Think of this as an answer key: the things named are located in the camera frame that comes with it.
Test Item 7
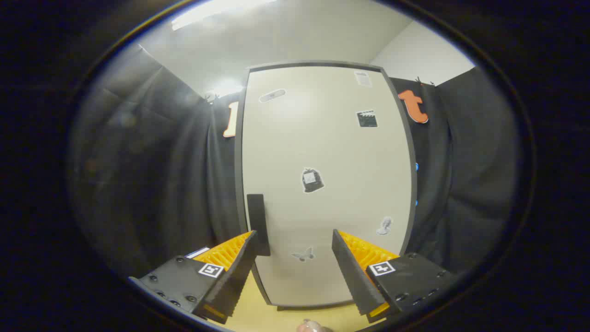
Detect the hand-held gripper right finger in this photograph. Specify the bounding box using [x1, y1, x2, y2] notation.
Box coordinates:
[331, 229, 456, 324]

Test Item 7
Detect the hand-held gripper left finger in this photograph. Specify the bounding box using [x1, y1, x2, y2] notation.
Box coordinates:
[128, 230, 259, 325]

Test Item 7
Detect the black cabinet door handle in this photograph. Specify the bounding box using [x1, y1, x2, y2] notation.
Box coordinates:
[247, 194, 271, 257]

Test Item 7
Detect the grey shoe cabinet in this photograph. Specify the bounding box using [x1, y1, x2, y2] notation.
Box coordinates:
[234, 60, 418, 310]

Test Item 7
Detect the white shoe cabinet door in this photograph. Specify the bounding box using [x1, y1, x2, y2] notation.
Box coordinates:
[242, 66, 412, 306]

